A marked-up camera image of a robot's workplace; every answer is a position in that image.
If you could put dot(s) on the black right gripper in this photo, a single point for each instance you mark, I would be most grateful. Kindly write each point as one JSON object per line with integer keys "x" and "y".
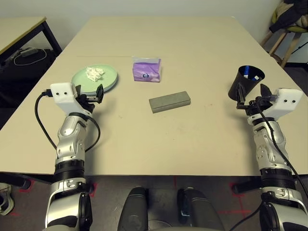
{"x": 256, "y": 106}

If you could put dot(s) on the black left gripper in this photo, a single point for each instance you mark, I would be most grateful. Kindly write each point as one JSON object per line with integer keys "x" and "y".
{"x": 86, "y": 101}

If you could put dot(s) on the light green plate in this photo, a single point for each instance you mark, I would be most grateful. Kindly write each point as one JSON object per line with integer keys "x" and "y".
{"x": 81, "y": 79}

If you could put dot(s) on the white pen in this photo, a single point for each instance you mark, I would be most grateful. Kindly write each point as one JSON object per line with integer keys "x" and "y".
{"x": 255, "y": 78}

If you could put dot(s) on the white tissue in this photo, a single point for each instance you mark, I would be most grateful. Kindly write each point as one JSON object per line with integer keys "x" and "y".
{"x": 95, "y": 73}

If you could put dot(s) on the grey glasses case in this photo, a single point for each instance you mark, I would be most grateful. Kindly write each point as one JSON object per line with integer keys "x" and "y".
{"x": 168, "y": 101}

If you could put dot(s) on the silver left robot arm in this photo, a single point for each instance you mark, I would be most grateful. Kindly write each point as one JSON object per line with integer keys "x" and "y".
{"x": 69, "y": 144}

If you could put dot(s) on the black cup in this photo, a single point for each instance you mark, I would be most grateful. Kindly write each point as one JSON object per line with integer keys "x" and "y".
{"x": 240, "y": 86}

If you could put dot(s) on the blue pen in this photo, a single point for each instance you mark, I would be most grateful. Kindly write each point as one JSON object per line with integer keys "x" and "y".
{"x": 246, "y": 71}

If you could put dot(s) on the light blue plate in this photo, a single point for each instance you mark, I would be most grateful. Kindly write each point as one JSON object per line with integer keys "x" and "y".
{"x": 113, "y": 84}

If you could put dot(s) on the wooden stool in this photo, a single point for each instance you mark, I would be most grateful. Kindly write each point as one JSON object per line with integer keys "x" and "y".
{"x": 279, "y": 43}

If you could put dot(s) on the purple tissue pack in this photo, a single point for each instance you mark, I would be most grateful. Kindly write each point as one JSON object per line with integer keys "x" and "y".
{"x": 146, "y": 71}

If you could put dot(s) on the black bag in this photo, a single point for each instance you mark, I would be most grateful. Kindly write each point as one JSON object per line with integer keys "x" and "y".
{"x": 26, "y": 77}

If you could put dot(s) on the yellow-green cushion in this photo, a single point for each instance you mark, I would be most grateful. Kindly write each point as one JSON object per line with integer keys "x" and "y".
{"x": 298, "y": 29}

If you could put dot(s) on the dark jacket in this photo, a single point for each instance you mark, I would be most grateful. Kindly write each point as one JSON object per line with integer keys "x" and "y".
{"x": 287, "y": 19}

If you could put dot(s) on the black table foot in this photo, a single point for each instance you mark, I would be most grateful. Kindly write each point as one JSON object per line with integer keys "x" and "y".
{"x": 90, "y": 187}
{"x": 16, "y": 180}
{"x": 247, "y": 186}

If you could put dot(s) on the red floor tape mark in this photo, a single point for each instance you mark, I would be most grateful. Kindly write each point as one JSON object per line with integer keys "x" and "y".
{"x": 238, "y": 211}
{"x": 14, "y": 213}

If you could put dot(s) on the dark grey robot left leg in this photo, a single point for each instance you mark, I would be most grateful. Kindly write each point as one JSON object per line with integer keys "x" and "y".
{"x": 133, "y": 209}

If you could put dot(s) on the dark grey robot leg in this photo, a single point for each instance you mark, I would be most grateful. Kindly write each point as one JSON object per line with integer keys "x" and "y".
{"x": 133, "y": 209}
{"x": 199, "y": 211}

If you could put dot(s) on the dark grey robot right leg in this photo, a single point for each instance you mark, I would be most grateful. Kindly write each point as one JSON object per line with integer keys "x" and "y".
{"x": 199, "y": 211}

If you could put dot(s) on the white black sneaker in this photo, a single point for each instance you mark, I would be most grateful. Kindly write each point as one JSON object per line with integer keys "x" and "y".
{"x": 6, "y": 199}

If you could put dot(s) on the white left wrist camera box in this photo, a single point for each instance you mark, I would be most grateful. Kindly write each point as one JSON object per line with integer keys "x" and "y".
{"x": 63, "y": 96}

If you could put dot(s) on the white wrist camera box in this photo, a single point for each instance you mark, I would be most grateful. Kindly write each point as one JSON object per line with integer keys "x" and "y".
{"x": 285, "y": 102}
{"x": 63, "y": 96}

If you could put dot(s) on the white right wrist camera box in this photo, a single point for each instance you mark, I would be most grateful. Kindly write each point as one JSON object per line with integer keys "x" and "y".
{"x": 285, "y": 102}

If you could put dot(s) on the side table with black frame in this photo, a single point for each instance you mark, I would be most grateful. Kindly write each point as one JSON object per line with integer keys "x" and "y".
{"x": 19, "y": 29}

